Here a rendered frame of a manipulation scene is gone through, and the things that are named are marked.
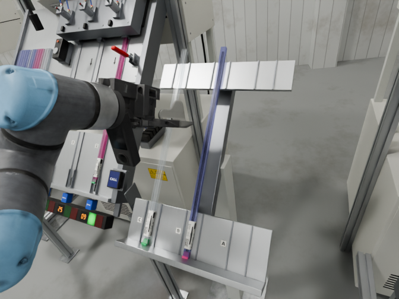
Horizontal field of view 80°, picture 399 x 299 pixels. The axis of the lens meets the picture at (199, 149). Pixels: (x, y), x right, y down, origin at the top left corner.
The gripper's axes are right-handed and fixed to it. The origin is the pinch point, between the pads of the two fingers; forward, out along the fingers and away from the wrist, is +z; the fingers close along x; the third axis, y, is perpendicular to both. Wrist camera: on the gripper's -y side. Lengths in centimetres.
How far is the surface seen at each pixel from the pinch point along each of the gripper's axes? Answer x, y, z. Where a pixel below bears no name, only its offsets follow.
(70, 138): 42.7, -7.9, 7.2
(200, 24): 17, 45, 51
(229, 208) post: -13.7, -23.4, 15.7
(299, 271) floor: -36, -66, 70
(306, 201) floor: -36, -42, 109
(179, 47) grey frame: 15.4, 28.6, 30.4
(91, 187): 28.1, -21.8, 3.2
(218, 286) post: -2, -76, 53
